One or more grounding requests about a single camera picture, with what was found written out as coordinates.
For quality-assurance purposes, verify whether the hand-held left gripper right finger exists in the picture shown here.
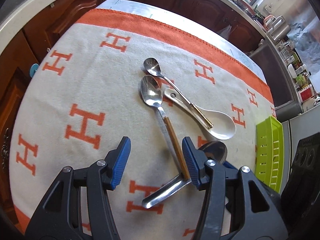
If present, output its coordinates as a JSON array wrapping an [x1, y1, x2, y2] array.
[[182, 136, 289, 240]]

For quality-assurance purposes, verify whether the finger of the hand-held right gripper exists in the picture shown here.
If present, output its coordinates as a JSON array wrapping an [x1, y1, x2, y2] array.
[[223, 161, 237, 172]]

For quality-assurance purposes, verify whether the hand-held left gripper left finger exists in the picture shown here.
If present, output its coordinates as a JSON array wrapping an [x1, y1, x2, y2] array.
[[25, 136, 132, 240]]

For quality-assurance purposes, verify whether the steel ladle spoon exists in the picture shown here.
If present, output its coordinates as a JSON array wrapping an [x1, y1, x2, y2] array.
[[141, 141, 228, 209]]

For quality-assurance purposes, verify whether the green plastic tray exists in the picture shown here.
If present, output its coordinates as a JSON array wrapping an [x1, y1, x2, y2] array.
[[255, 116, 285, 193]]

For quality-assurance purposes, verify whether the steel spoon with wooden handle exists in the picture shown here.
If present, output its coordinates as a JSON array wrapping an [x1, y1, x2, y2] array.
[[140, 75, 192, 180]]

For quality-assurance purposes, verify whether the white ceramic spoon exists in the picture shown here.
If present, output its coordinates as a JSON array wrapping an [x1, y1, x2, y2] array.
[[163, 88, 237, 140]]

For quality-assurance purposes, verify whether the grey cabinet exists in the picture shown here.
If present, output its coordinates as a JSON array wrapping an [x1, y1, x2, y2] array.
[[281, 100, 320, 143]]

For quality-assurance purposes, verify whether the orange and beige printed blanket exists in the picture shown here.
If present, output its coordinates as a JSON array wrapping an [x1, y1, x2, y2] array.
[[9, 8, 277, 240]]

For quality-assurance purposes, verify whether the red label box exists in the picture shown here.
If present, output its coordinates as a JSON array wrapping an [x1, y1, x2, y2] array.
[[300, 86, 314, 103]]

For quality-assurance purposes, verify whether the grey glass-door appliance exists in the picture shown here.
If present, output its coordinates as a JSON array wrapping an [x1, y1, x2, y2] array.
[[249, 40, 304, 122]]

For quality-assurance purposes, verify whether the clear drinking glasses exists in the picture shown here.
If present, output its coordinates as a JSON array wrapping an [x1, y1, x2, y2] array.
[[279, 41, 297, 67]]

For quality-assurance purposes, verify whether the clear plastic bag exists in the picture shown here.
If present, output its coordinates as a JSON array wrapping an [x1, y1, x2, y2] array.
[[217, 24, 234, 40]]

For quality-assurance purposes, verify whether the steel kettle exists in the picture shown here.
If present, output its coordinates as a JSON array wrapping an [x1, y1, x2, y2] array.
[[271, 16, 292, 43]]

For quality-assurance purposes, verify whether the white countertop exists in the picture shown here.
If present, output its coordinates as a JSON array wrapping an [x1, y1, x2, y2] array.
[[0, 0, 275, 55]]

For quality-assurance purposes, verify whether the small steel spoon gold handle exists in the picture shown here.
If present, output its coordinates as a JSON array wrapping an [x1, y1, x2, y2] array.
[[143, 57, 214, 128]]

